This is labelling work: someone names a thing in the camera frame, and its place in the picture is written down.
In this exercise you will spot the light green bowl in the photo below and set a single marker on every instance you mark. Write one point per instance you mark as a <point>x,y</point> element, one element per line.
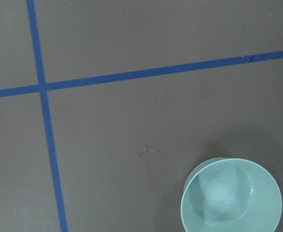
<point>230,195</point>

